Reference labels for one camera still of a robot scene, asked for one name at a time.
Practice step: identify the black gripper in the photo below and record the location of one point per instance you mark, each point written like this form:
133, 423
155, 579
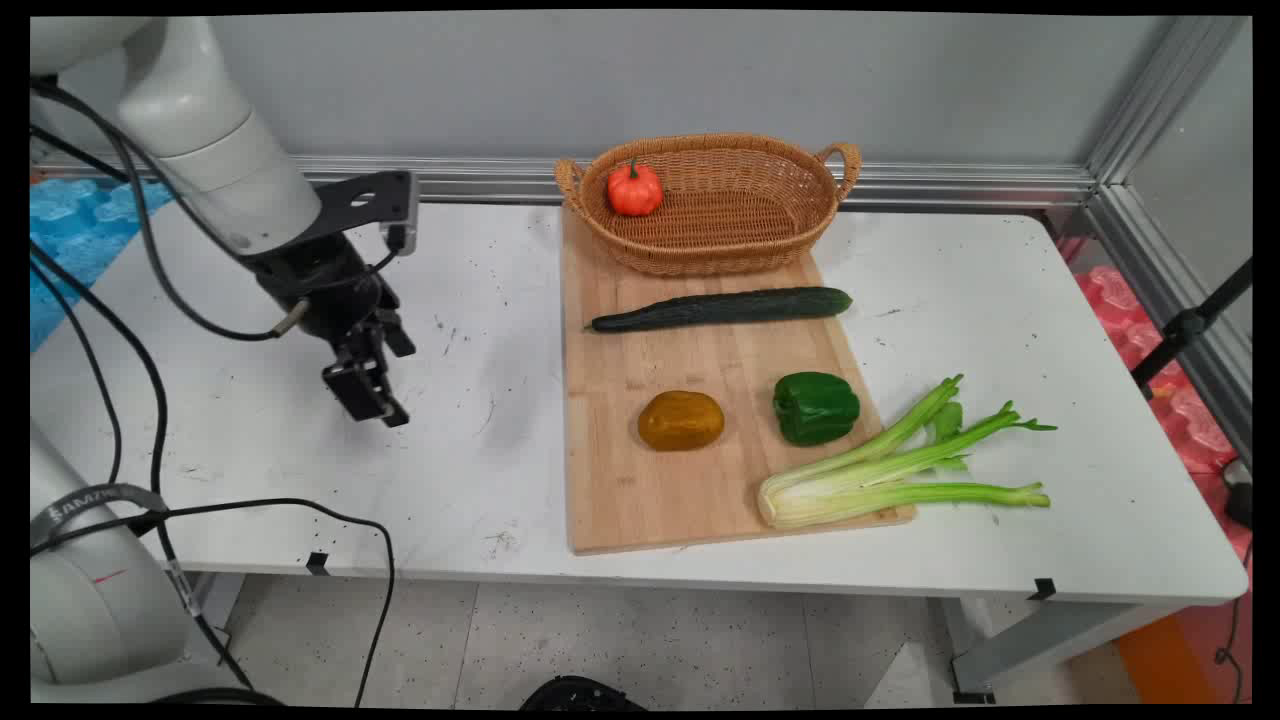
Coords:
315, 275

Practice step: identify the brown potato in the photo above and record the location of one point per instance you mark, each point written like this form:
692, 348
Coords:
681, 420

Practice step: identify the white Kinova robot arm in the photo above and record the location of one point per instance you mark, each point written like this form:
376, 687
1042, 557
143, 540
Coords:
190, 120

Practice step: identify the black tape marker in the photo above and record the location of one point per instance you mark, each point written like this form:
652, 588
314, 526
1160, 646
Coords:
317, 563
1043, 589

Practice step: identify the bamboo cutting board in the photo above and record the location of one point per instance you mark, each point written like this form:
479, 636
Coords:
660, 470

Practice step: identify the red-orange tomato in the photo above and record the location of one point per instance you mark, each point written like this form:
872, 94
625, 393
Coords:
634, 189

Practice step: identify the blue foam mat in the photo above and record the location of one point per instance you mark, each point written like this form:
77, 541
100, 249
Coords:
70, 235

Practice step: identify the dark green cucumber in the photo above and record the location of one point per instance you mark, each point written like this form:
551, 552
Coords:
720, 307

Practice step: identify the woven wicker basket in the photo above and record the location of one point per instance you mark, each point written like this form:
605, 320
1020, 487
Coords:
735, 225

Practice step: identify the black round floor object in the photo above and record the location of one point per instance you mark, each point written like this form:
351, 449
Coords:
580, 693

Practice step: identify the green bell pepper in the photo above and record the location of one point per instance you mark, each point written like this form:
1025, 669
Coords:
815, 407

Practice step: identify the light green celery bunch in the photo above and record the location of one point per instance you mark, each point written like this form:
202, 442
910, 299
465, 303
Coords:
870, 480

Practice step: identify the grey metal table leg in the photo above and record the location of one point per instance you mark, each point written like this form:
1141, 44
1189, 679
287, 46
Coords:
1050, 640

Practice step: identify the red foam mat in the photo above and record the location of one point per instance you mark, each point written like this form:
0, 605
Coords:
1170, 400

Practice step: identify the black tripod stand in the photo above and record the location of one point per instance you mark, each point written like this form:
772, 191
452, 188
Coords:
1185, 325

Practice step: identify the orange floor mat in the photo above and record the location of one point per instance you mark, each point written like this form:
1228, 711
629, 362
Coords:
1165, 660

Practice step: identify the horizontal aluminium frame rail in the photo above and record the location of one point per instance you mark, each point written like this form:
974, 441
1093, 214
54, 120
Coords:
480, 180

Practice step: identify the slanted aluminium frame post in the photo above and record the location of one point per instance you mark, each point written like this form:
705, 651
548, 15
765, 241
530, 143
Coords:
1160, 220

